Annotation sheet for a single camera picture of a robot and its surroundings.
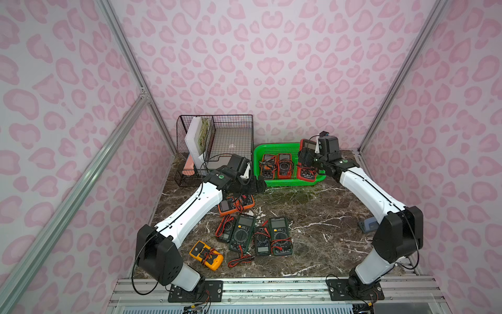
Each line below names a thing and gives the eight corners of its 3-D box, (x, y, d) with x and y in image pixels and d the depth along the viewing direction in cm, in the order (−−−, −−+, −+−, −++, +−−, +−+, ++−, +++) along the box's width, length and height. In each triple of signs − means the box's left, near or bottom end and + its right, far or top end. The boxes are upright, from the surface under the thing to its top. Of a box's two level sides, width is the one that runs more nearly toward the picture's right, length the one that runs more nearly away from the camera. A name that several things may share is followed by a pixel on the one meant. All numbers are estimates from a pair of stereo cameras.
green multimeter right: (270, 256, 83) (270, 253, 80) (269, 220, 94) (269, 216, 91) (292, 256, 83) (293, 253, 80) (288, 220, 94) (289, 216, 91)
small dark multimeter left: (215, 239, 87) (214, 236, 84) (222, 216, 94) (221, 213, 91) (230, 242, 86) (229, 239, 84) (236, 218, 93) (236, 215, 91)
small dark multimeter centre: (254, 255, 83) (254, 252, 80) (254, 229, 90) (254, 225, 87) (271, 255, 83) (271, 252, 80) (270, 229, 90) (270, 225, 87)
